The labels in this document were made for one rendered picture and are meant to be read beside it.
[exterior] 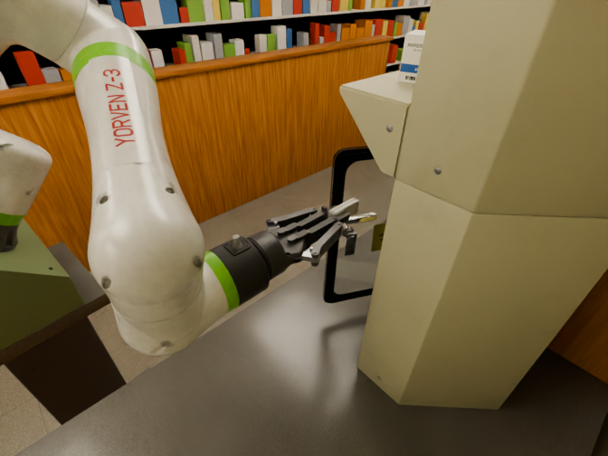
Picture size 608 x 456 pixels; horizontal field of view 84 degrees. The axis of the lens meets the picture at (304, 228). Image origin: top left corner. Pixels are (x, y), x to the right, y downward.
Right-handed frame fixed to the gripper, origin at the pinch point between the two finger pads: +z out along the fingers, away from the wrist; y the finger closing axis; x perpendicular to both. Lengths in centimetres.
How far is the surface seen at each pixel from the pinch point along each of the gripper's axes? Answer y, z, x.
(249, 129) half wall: 183, 102, 64
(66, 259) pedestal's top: 69, -42, 34
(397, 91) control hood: -7.3, -0.4, -23.2
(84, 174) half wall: 183, -15, 62
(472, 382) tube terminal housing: -30.8, 4.4, 23.8
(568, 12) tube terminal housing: -23.5, -2.9, -33.3
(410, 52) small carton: -5.2, 4.3, -27.0
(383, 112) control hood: -7.9, -3.9, -21.3
